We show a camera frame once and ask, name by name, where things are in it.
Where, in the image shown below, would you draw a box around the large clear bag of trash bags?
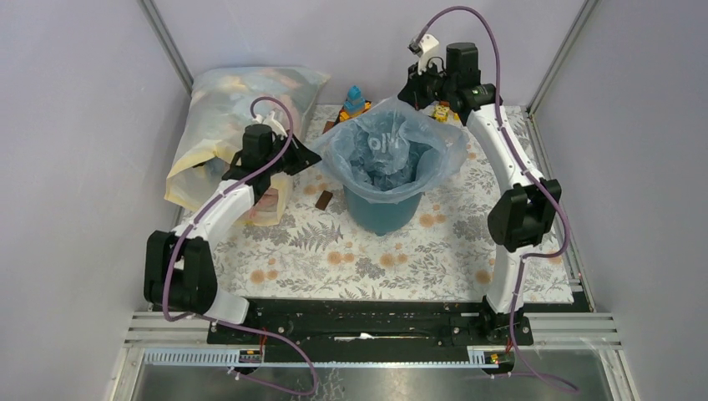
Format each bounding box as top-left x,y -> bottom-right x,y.
164,67 -> 330,211

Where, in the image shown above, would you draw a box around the yellow owl toy figure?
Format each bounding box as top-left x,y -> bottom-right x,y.
431,104 -> 459,123

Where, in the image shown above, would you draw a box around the blue toy figure on car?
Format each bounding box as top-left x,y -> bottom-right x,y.
343,85 -> 366,111

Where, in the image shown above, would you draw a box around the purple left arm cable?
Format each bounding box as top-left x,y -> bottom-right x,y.
161,96 -> 322,398

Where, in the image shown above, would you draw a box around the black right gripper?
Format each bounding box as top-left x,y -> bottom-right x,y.
398,58 -> 456,111

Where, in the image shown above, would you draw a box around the brown wooden block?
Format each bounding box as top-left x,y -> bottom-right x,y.
322,120 -> 336,134

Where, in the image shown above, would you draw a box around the yellow toy car red wheels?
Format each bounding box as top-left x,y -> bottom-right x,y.
335,103 -> 371,124

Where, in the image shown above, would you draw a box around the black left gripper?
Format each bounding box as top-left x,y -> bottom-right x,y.
264,129 -> 321,175

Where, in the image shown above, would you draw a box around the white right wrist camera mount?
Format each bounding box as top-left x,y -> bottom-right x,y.
408,33 -> 440,75

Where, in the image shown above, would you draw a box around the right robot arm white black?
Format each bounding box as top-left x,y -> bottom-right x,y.
397,34 -> 561,344

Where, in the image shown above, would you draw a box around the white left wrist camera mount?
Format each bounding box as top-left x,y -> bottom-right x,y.
252,109 -> 288,138

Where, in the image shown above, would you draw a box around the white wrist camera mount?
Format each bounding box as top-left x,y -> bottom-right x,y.
408,33 -> 440,75
252,109 -> 288,138

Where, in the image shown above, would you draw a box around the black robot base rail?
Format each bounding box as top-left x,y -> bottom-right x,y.
207,296 -> 593,365

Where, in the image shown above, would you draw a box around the light blue plastic trash bag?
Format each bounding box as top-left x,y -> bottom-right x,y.
310,98 -> 469,204

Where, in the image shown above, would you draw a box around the teal plastic trash bin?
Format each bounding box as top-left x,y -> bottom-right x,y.
343,187 -> 422,236

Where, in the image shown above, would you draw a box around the small brown cube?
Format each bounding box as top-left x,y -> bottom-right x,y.
315,190 -> 333,211

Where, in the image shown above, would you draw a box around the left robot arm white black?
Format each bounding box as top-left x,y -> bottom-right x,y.
143,123 -> 321,343

